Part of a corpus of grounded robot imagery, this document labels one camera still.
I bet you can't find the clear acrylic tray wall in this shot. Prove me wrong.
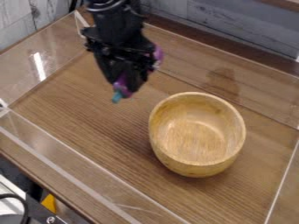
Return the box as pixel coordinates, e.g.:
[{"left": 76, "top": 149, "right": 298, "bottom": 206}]
[{"left": 0, "top": 105, "right": 190, "bottom": 224}]

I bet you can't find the light wooden bowl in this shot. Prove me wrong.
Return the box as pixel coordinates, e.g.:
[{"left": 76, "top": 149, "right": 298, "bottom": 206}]
[{"left": 148, "top": 92, "right": 247, "bottom": 178}]

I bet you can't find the black cable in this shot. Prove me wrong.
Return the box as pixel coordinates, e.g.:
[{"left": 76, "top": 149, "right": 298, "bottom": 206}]
[{"left": 0, "top": 192, "right": 31, "bottom": 224}]

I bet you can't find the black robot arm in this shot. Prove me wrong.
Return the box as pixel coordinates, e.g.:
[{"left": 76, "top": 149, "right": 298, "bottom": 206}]
[{"left": 80, "top": 0, "right": 158, "bottom": 93}]

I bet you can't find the clear acrylic corner bracket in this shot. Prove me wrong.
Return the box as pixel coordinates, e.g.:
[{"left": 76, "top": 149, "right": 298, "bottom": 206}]
[{"left": 74, "top": 10, "right": 90, "bottom": 39}]

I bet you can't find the purple toy eggplant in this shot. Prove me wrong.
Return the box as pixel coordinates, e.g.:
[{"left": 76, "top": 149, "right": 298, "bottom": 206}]
[{"left": 112, "top": 46, "right": 164, "bottom": 103}]

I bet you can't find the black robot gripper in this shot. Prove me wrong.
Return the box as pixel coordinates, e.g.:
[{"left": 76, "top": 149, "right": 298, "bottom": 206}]
[{"left": 82, "top": 8, "right": 156, "bottom": 93}]

